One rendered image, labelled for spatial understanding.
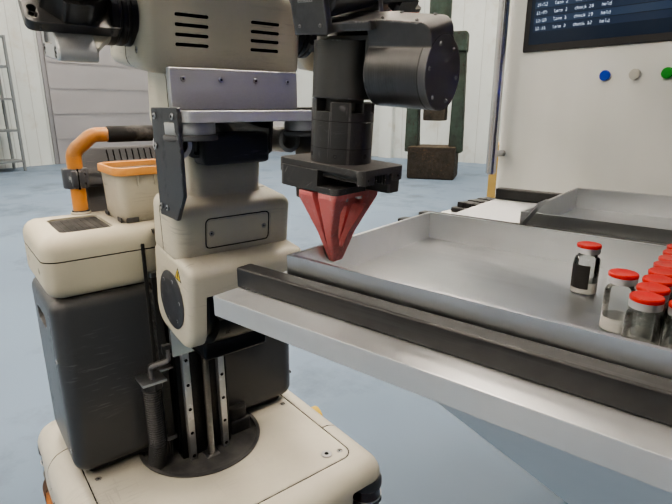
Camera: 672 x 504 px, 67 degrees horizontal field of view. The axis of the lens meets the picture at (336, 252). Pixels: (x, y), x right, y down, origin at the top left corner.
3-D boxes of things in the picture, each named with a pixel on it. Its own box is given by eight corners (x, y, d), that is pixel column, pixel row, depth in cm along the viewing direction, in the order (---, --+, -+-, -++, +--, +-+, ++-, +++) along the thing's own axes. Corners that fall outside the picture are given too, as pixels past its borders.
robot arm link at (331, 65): (341, 32, 48) (300, 26, 44) (404, 31, 44) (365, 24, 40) (338, 108, 51) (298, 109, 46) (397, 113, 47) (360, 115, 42)
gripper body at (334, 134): (360, 193, 43) (366, 102, 41) (277, 175, 50) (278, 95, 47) (403, 184, 48) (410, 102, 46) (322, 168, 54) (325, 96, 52)
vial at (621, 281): (633, 328, 39) (643, 271, 38) (627, 337, 38) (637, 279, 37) (602, 320, 41) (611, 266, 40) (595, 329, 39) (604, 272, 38)
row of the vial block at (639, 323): (687, 294, 46) (697, 246, 45) (651, 370, 33) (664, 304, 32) (659, 289, 48) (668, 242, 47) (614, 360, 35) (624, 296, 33)
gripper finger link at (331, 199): (331, 274, 48) (335, 174, 45) (278, 255, 52) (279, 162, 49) (374, 258, 52) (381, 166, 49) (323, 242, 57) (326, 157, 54)
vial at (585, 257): (598, 291, 47) (605, 246, 46) (592, 297, 46) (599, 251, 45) (573, 286, 49) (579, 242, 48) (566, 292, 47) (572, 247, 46)
